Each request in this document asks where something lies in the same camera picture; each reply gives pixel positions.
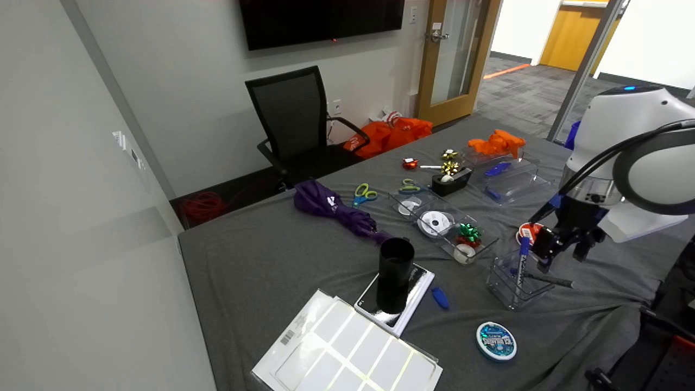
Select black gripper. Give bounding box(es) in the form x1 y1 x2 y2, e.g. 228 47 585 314
532 193 609 265

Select grey marker blue cap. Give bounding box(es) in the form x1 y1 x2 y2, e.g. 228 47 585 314
510 233 535 307

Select clear three compartment tray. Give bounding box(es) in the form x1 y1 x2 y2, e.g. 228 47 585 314
414 207 505 267

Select orange ribbon spool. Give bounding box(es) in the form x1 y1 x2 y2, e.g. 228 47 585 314
513 220 543 252

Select clear plastic box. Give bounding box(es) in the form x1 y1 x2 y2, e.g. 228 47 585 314
483 158 555 207

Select green gift bow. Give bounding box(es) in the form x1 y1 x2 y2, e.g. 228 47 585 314
455 221 484 246

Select orange cloth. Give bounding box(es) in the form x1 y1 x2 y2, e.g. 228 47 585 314
465 129 530 163

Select black rectangular box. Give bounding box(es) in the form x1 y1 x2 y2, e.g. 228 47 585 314
430 165 477 198

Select white ribbon spool purple ribbon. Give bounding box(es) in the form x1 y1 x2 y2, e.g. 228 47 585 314
416 209 457 241

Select gold gift bow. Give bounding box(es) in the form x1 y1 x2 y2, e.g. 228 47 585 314
439 149 468 183

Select white flat box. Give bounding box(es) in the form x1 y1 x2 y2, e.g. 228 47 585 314
352 263 439 340

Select small clear round case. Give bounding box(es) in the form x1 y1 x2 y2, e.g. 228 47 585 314
396 195 427 220

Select black cylinder cup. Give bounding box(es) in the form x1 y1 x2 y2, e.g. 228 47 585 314
373 234 420 316

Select small red white tool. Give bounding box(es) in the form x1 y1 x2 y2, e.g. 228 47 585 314
402 157 445 175

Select blue green scissors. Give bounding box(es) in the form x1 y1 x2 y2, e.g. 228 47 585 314
351 181 380 209

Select orange bag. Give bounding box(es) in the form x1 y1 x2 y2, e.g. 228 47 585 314
341 116 436 163

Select wooden glass door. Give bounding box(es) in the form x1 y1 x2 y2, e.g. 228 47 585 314
416 0 506 129

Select white label sheets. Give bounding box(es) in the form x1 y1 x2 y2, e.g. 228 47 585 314
251 287 445 391

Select purple cloth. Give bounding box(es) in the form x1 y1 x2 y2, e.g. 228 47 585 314
291 178 391 246

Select black mesh office chair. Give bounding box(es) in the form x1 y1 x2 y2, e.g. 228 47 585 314
243 66 372 192

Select clear wire organizer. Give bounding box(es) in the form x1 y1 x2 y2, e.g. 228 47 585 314
484 249 559 316

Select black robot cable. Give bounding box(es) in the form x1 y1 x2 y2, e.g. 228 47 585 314
530 118 695 229

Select black wall television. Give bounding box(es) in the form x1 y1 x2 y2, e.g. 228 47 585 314
238 0 407 52

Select white wall plate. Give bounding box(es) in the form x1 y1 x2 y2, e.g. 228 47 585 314
111 129 144 170

